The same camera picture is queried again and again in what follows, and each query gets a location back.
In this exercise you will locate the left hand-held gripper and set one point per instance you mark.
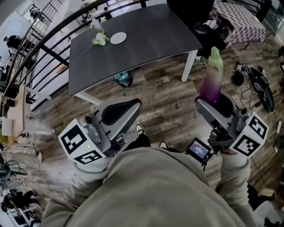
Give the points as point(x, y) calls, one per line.
point(88, 150)

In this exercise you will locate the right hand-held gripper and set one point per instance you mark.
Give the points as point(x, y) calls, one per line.
point(244, 144)

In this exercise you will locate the purple eggplant with green stem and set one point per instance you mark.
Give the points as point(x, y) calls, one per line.
point(210, 84)

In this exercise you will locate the person's left forearm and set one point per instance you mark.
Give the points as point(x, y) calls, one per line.
point(88, 177)

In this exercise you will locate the person's right forearm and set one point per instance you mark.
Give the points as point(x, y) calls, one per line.
point(235, 175)

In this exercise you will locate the black table top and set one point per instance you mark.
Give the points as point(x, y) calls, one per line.
point(151, 33)

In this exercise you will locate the person's left shoe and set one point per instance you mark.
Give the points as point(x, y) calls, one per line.
point(140, 130)

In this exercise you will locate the person's shoe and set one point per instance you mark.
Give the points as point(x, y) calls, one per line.
point(140, 130)
point(163, 144)

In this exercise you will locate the person's black trousers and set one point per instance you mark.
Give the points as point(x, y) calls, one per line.
point(137, 143)

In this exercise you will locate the blue water jug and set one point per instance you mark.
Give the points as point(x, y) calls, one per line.
point(123, 78)

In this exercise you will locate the small black screen device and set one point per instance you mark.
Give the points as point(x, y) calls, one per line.
point(198, 150)

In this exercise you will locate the person's right shoe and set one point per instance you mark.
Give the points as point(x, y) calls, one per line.
point(163, 144)

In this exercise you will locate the white power strip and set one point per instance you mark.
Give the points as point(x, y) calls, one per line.
point(278, 135)

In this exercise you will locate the black bag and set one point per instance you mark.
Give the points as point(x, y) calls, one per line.
point(208, 37)

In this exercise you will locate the white round coaster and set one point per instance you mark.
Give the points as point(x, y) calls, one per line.
point(118, 37)

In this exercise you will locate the white artificial flower bouquet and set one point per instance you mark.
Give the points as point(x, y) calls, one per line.
point(99, 41)

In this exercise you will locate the person's beige sweatshirt torso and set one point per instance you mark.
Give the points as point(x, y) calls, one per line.
point(144, 190)

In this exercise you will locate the clear plastic bottle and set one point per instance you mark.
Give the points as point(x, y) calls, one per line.
point(97, 25)

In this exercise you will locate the light wooden desk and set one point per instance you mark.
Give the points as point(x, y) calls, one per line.
point(17, 115)

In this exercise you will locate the black metal railing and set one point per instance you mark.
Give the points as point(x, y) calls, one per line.
point(35, 48)

